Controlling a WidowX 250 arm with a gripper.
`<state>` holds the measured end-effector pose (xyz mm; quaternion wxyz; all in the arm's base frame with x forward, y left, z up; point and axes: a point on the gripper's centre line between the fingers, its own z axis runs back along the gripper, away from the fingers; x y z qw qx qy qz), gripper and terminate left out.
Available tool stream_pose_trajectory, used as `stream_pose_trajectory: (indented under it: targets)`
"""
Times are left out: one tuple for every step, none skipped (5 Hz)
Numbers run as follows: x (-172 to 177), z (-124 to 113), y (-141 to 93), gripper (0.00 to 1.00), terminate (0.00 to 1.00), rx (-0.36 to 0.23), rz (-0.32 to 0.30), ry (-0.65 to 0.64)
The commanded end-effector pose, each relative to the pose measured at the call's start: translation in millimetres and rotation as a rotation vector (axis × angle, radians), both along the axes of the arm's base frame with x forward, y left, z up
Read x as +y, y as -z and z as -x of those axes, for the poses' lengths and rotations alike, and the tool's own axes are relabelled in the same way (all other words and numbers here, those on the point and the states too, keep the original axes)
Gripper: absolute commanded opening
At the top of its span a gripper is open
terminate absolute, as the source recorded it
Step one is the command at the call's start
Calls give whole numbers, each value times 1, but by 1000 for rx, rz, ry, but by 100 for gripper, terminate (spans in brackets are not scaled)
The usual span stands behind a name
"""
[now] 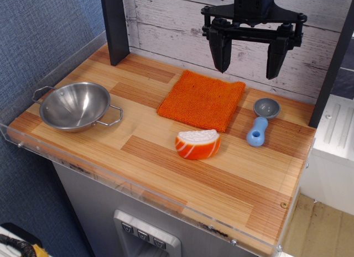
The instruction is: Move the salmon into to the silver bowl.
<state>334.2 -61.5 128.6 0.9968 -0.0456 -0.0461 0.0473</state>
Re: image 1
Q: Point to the grey toy fridge cabinet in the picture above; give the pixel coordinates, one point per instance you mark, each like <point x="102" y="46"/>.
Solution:
<point x="95" y="204"/>

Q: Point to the black yellow object bottom-left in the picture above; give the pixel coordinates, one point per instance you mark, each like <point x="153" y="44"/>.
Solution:
<point x="15" y="241"/>

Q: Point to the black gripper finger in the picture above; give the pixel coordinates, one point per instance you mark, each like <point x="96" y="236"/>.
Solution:
<point x="220" y="46"/>
<point x="277" y="51"/>

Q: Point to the stainless steel two-handled bowl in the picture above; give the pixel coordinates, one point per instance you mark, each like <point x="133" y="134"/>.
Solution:
<point x="74" y="107"/>

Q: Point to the orange salmon sushi toy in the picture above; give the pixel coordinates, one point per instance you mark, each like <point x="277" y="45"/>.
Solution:
<point x="198" y="144"/>

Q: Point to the dark grey right post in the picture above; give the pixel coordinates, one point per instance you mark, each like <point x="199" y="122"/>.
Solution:
<point x="331" y="75"/>

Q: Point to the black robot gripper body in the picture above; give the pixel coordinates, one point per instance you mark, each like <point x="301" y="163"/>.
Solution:
<point x="259" y="21"/>

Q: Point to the dark grey left post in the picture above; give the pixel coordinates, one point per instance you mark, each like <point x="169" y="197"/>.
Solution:
<point x="116" y="30"/>

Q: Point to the orange knitted cloth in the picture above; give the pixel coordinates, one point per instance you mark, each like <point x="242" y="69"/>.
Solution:
<point x="201" y="101"/>

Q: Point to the dark grey post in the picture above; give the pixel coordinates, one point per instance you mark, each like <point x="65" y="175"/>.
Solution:
<point x="116" y="30"/>
<point x="331" y="75"/>

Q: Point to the blue grey toy scoop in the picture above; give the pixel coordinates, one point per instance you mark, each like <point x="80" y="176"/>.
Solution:
<point x="265" y="109"/>

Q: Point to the white side cabinet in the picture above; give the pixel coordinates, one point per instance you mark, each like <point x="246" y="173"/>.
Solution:
<point x="328" y="173"/>

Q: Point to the clear acrylic table guard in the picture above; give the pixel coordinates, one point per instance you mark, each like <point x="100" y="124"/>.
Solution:
<point x="32" y="194"/>

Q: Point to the silver dispenser button panel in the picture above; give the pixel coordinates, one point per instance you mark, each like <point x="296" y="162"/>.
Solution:
<point x="146" y="236"/>

